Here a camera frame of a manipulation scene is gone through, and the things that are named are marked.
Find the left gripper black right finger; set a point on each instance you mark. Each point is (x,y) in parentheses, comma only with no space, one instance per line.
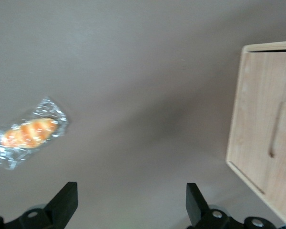
(195,205)

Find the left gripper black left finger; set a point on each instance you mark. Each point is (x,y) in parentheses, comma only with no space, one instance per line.
(62,205)

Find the wooden drawer cabinet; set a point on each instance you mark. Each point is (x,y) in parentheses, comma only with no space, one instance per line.
(257,107)

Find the bread roll in clear wrapper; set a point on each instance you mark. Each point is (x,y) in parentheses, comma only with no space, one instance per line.
(31,133)

